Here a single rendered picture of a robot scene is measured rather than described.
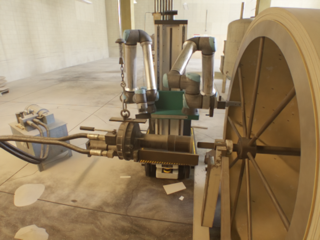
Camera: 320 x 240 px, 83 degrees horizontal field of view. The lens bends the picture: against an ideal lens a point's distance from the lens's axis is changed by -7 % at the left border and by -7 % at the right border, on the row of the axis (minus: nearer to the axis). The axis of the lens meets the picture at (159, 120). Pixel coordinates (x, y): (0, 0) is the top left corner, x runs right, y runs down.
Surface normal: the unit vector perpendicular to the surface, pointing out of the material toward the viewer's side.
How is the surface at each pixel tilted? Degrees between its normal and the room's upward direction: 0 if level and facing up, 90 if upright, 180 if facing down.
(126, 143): 71
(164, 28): 90
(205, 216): 90
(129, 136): 49
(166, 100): 90
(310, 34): 35
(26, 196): 14
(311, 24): 29
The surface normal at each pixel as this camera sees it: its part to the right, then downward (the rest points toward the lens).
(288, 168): -0.12, -0.32
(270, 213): -0.04, -0.82
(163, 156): -0.16, 0.38
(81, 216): 0.00, -0.92
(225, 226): -0.10, -0.53
